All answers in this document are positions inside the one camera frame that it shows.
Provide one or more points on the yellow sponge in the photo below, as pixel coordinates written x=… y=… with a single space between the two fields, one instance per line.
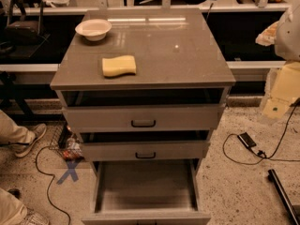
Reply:
x=120 y=65

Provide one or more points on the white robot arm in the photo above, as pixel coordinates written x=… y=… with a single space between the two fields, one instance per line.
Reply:
x=284 y=34

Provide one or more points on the grey drawer cabinet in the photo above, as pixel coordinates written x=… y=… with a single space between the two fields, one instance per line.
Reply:
x=178 y=63

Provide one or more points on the top grey drawer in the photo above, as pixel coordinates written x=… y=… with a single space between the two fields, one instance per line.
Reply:
x=143 y=118

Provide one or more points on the grey drawer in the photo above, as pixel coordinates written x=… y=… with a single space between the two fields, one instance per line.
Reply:
x=147 y=192
x=115 y=151
x=143 y=118

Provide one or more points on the middle grey drawer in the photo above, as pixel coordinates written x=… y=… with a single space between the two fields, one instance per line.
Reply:
x=115 y=151

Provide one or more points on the bottom grey drawer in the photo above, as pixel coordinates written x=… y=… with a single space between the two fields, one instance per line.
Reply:
x=147 y=192

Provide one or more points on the white bowl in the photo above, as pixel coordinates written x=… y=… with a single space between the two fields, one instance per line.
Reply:
x=94 y=29

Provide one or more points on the blue tape cross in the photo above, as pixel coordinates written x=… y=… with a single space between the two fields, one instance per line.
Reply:
x=70 y=172

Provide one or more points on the black power adapter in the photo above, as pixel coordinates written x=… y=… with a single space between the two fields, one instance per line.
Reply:
x=246 y=140

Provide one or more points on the grey sneaker upper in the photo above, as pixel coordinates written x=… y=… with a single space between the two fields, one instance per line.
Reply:
x=22 y=149

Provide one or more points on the grey sneaker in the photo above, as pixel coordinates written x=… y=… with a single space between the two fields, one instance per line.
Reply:
x=22 y=149
x=34 y=218

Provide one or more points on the black pole on floor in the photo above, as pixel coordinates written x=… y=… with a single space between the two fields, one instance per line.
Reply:
x=293 y=210

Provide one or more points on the beige trouser leg upper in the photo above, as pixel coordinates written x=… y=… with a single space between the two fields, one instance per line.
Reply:
x=10 y=132

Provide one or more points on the beige trouser leg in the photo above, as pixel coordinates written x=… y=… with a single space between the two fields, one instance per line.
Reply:
x=10 y=132
x=12 y=210

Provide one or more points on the black chair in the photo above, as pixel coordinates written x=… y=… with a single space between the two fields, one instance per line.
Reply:
x=23 y=36

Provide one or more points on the grey sneaker lower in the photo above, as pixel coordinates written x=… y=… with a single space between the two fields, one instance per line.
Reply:
x=34 y=218

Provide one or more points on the beige trouser leg lower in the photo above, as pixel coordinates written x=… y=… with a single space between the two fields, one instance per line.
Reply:
x=12 y=210

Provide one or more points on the wire basket with items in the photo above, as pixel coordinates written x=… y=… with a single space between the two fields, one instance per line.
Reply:
x=65 y=143

